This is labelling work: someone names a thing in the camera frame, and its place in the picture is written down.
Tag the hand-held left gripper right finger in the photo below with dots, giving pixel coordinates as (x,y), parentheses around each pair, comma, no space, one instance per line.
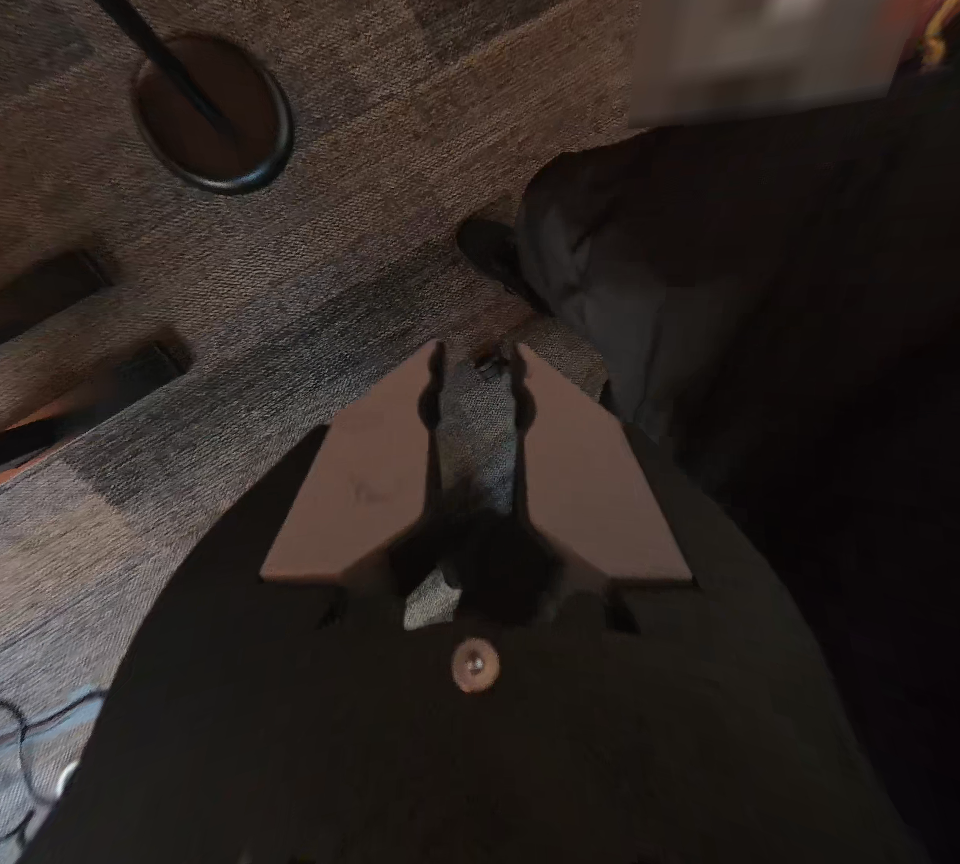
(592,496)

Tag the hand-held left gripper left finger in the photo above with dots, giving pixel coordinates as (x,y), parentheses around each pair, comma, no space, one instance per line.
(360,496)

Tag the person's dark trouser leg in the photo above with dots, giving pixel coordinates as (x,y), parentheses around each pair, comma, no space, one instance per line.
(735,294)

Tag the person's black shoe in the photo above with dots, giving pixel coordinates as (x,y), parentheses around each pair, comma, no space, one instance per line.
(499,256)

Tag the dark furniture foot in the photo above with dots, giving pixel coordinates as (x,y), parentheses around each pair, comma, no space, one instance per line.
(45,294)
(97,399)

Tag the black round stand base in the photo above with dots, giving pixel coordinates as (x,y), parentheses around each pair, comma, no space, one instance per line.
(225,128)

